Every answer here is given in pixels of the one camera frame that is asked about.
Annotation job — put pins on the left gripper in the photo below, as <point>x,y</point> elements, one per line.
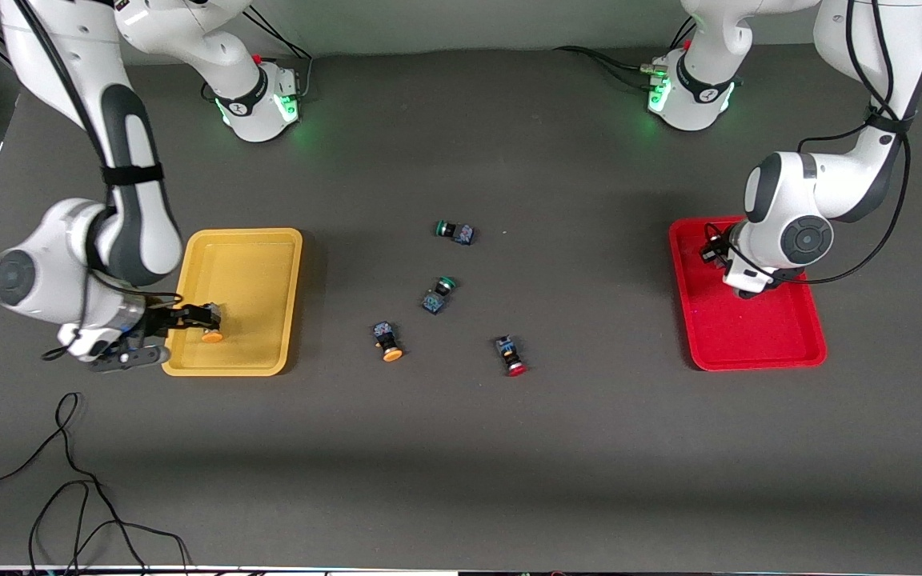
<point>715,250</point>

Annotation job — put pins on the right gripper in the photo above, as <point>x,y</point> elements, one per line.
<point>162,318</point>

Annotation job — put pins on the yellow push button switch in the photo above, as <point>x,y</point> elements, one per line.
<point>387,340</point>
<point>211,335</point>

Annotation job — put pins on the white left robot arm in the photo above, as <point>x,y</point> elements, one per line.
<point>797,208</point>

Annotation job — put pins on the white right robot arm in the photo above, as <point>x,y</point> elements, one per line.
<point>133,160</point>

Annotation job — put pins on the yellow plastic tray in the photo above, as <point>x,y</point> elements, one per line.
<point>249,296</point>

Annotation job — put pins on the red plastic tray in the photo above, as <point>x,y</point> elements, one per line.
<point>749,328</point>

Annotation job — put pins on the dark grey table mat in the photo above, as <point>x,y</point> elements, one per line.
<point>461,448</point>

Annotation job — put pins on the green push button switch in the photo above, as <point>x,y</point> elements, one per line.
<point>454,231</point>
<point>438,294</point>

